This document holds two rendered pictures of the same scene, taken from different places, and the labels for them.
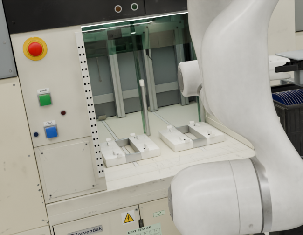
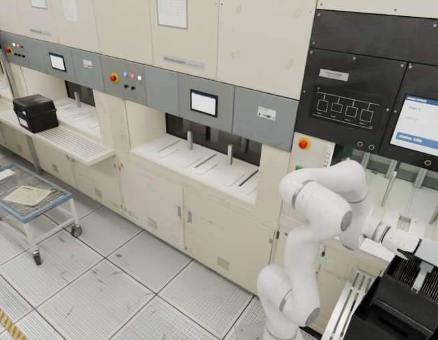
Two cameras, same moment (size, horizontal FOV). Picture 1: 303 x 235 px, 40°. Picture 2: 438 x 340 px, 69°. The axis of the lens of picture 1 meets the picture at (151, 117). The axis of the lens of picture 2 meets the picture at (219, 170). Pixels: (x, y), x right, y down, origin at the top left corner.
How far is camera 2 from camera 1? 78 cm
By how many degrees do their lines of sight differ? 47
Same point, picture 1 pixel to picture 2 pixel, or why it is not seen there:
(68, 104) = not seen: hidden behind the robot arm
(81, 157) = not seen: hidden behind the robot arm
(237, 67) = (290, 252)
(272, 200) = (284, 306)
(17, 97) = (286, 161)
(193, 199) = (261, 279)
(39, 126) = not seen: hidden behind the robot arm
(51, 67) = (308, 156)
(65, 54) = (318, 153)
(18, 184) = (271, 197)
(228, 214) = (269, 295)
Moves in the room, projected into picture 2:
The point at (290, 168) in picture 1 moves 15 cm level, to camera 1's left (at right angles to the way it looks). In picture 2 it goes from (295, 303) to (260, 272)
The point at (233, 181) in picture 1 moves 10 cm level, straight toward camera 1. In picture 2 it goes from (277, 287) to (253, 299)
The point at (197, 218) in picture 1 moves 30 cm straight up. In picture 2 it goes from (259, 286) to (269, 220)
